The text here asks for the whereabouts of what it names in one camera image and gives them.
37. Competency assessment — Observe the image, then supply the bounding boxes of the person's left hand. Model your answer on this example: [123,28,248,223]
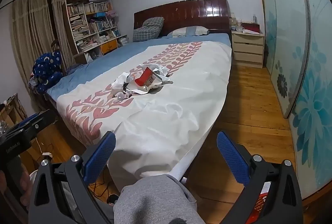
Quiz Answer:
[0,164,33,214]

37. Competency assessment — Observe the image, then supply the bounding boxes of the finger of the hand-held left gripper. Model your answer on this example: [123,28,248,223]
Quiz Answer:
[24,109,57,140]
[19,113,39,131]

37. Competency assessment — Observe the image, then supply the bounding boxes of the grey plaid pillow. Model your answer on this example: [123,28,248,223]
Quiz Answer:
[132,17,165,42]

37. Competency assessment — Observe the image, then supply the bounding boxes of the flat white paper sheet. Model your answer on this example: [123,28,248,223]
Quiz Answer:
[127,84,156,95]

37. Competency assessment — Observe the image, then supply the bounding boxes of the beige wooden nightstand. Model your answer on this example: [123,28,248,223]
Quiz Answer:
[231,31,265,69]

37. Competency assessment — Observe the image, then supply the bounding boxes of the red box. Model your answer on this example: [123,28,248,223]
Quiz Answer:
[242,22,260,33]

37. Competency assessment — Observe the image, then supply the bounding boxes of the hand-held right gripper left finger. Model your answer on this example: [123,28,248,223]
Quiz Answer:
[28,131,116,224]

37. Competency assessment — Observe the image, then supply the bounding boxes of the beige curtain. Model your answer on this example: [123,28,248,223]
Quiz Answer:
[51,0,76,72]
[12,0,56,84]

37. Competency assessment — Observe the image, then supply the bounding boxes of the rows of books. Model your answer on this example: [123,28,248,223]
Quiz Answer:
[66,0,120,52]

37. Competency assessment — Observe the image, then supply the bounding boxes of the red carton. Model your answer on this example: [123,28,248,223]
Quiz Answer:
[134,66,154,86]

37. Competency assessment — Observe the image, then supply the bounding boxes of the crumpled printed paper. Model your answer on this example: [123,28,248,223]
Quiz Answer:
[115,91,133,100]

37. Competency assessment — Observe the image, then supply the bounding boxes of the blue star-print cloth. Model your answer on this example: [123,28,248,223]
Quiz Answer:
[32,50,63,94]

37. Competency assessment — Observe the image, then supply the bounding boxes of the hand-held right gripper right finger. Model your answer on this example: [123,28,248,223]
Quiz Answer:
[216,131,304,224]

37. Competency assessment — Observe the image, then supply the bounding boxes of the wooden crate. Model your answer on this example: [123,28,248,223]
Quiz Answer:
[0,93,28,131]

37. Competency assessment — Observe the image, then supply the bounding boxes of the floral glass wardrobe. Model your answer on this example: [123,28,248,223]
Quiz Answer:
[253,0,332,200]

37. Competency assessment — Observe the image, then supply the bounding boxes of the blue white pillow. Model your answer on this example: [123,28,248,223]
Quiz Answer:
[167,26,209,38]

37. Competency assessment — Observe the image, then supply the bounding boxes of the person's grey trouser leg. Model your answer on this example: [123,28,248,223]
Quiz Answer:
[113,174,205,224]

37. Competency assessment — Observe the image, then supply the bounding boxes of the white plastic wrapper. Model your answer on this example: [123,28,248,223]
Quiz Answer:
[130,63,170,79]

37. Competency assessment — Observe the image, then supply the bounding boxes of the grey plastic bag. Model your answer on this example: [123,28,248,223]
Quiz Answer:
[149,76,174,90]

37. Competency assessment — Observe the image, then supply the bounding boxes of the white bookshelf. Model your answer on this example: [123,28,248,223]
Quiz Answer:
[63,0,121,64]

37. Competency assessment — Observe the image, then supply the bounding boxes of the dark wooden headboard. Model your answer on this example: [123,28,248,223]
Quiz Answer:
[133,0,232,38]

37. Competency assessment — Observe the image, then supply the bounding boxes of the red plastic basket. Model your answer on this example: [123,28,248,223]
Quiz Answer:
[245,182,273,224]

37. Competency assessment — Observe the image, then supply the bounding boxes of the white pink leaf-print blanket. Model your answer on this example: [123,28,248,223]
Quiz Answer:
[56,42,232,180]

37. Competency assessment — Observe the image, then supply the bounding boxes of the black floor cable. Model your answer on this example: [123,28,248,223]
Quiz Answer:
[88,169,118,199]

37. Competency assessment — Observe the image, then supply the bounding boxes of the blue bed sheet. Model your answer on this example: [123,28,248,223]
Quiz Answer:
[47,33,232,96]

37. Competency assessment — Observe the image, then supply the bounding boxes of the large crumpled white paper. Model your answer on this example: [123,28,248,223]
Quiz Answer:
[112,72,136,91]

